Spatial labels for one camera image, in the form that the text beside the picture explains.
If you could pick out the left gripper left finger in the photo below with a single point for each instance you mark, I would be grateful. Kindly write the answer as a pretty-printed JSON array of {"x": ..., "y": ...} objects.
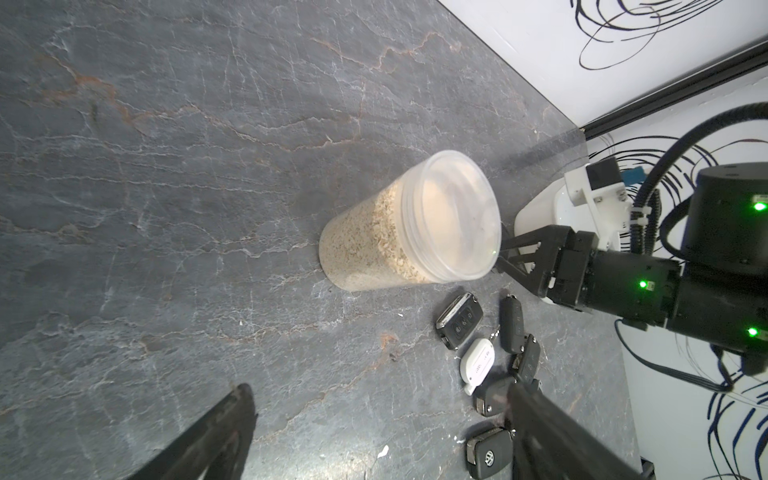
[{"x": 216, "y": 446}]

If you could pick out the white key fob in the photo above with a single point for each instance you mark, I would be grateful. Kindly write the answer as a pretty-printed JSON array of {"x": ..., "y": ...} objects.
[{"x": 476, "y": 364}]

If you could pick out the black flip key middle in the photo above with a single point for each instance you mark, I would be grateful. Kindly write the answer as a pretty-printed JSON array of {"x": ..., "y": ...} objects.
[{"x": 525, "y": 364}]

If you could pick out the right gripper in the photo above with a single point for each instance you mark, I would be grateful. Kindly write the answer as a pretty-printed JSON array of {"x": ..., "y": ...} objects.
[{"x": 623, "y": 284}]

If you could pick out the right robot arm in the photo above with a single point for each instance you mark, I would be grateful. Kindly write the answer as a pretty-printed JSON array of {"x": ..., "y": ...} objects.
[{"x": 699, "y": 271}]

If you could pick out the black flip key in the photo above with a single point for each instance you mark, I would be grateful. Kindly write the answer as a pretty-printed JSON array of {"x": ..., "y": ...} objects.
[
  {"x": 525, "y": 364},
  {"x": 511, "y": 325}
]

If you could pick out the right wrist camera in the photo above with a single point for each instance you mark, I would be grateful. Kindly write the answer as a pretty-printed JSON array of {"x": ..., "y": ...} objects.
[{"x": 598, "y": 201}]

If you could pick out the black flip key upper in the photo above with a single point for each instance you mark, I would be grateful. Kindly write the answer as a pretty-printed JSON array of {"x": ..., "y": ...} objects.
[{"x": 511, "y": 325}]

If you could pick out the white storage box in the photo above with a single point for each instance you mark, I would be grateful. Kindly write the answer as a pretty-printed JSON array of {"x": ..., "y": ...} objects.
[{"x": 542, "y": 210}]

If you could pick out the black three-button key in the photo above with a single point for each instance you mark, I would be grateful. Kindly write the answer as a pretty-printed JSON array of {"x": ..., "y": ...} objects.
[{"x": 491, "y": 397}]

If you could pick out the black silver-edged key fob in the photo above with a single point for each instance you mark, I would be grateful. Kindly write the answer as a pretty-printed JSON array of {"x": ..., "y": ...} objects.
[{"x": 459, "y": 320}]

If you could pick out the black vw key lower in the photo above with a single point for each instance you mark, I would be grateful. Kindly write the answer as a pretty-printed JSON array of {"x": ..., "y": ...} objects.
[{"x": 489, "y": 452}]

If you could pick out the clear jar with grain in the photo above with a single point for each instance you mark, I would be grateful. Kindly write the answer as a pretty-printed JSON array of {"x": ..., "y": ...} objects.
[{"x": 438, "y": 223}]

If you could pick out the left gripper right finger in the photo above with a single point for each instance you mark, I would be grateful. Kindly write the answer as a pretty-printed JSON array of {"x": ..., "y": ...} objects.
[{"x": 548, "y": 444}]

